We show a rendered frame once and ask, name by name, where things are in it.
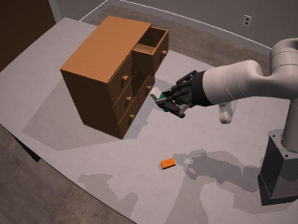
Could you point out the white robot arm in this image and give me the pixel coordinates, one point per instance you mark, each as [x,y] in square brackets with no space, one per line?
[245,79]

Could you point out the dark brown drawer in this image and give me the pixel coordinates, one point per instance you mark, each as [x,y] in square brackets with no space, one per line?
[126,98]
[140,77]
[129,116]
[125,72]
[152,48]
[145,89]

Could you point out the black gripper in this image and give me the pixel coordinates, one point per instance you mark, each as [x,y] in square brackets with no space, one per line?
[192,94]

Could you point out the brown wooden chest of drawers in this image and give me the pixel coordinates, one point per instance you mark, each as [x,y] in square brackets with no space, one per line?
[94,63]

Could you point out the green rectangular block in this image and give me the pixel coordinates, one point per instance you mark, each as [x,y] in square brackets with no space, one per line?
[157,94]

